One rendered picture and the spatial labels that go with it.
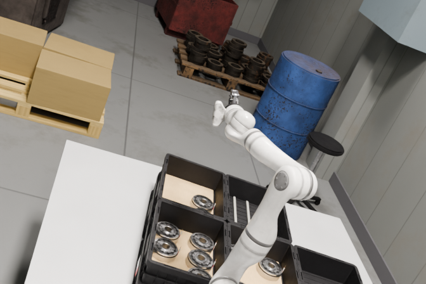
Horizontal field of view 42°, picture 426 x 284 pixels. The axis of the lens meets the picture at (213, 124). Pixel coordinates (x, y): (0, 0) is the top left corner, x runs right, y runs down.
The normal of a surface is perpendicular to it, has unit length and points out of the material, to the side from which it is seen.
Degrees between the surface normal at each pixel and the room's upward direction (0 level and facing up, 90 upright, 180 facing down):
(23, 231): 0
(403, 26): 90
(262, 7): 90
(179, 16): 90
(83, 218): 0
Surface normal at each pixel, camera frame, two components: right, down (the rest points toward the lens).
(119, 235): 0.37, -0.84
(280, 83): -0.76, -0.03
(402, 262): -0.92, -0.29
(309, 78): -0.15, 0.36
